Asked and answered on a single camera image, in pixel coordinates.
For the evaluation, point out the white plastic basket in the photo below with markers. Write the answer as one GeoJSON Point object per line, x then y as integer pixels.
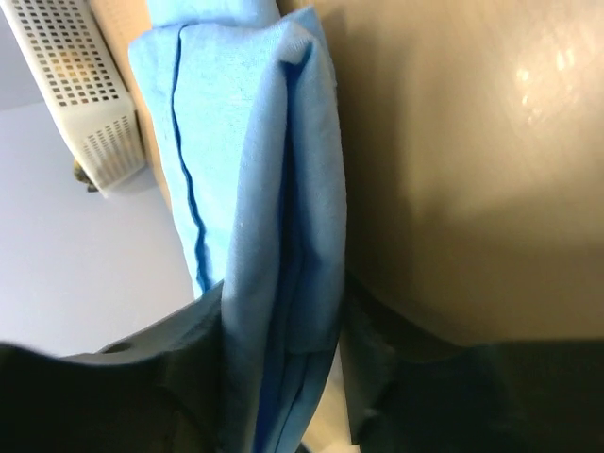
{"type": "Point", "coordinates": [81, 86]}

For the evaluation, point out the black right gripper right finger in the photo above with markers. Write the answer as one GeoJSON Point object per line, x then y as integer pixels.
{"type": "Point", "coordinates": [407, 390]}

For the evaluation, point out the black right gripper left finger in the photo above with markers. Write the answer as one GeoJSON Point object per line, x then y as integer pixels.
{"type": "Point", "coordinates": [189, 383]}

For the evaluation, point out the light blue long sleeve shirt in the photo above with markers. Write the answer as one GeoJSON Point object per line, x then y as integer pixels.
{"type": "Point", "coordinates": [243, 104]}

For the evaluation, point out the yellow plaid shirt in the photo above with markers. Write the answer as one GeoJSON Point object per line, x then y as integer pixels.
{"type": "Point", "coordinates": [82, 177]}

